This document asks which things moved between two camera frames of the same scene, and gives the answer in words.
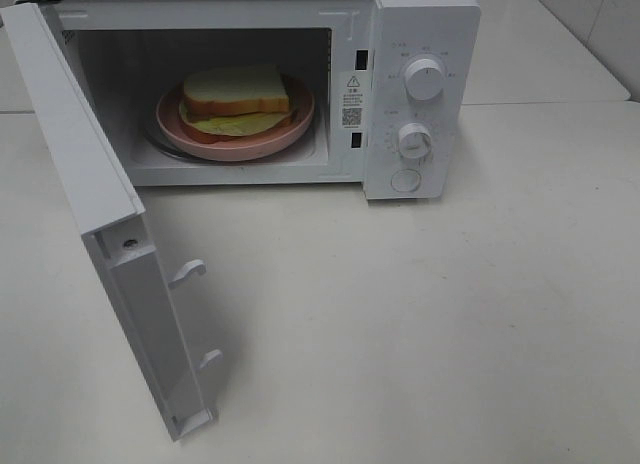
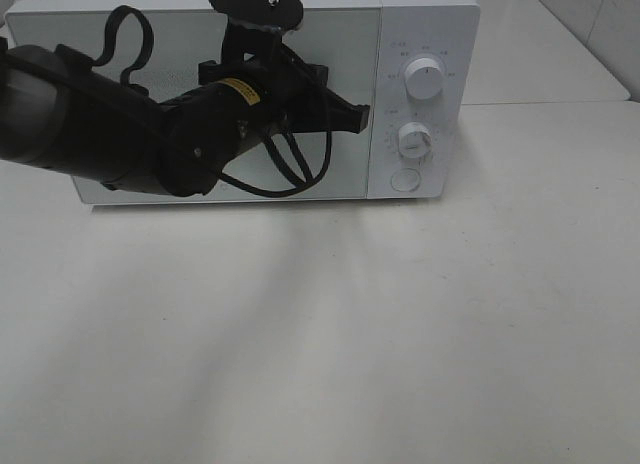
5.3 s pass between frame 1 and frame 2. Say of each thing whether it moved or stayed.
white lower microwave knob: stayed
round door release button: stayed
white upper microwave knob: stayed
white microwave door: moved
